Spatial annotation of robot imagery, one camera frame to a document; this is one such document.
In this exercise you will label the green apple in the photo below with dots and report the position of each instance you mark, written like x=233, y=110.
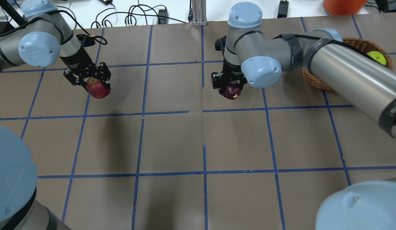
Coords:
x=377, y=56

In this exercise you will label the dark red apple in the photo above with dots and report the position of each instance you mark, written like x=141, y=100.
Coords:
x=231, y=91

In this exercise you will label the orange bucket with lid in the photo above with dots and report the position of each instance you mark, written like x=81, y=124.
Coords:
x=343, y=7

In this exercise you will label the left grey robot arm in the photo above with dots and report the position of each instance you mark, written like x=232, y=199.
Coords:
x=42, y=38

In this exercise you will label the red yellow apple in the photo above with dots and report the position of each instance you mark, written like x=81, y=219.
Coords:
x=97, y=88

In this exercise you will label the woven wicker basket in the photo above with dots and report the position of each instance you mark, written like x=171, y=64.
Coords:
x=361, y=45

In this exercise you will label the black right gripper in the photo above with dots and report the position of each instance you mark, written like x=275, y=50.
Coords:
x=230, y=68

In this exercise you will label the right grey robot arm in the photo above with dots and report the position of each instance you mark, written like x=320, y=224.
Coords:
x=250, y=58

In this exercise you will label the black power adapter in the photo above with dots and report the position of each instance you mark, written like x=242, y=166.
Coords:
x=283, y=9

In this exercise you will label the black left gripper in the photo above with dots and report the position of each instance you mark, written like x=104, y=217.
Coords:
x=77, y=61

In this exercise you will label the aluminium frame post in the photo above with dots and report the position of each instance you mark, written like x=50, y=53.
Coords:
x=197, y=13

